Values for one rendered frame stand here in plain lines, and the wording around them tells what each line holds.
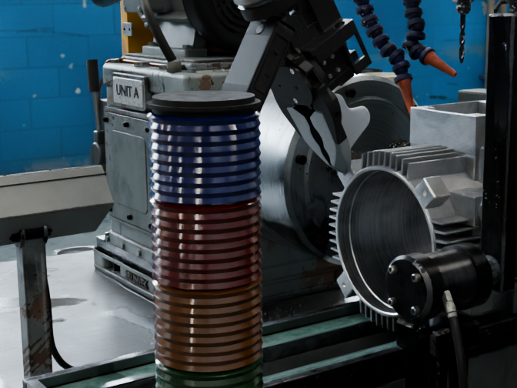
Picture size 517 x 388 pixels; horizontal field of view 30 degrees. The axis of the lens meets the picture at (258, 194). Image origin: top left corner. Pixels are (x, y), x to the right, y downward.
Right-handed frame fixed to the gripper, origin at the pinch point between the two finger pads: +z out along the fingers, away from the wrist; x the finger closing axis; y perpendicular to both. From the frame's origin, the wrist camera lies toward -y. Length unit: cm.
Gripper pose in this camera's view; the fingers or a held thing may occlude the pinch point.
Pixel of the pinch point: (335, 166)
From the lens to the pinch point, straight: 103.1
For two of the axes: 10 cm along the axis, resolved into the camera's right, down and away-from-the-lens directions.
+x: -5.6, -1.6, 8.1
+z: 4.3, 7.9, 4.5
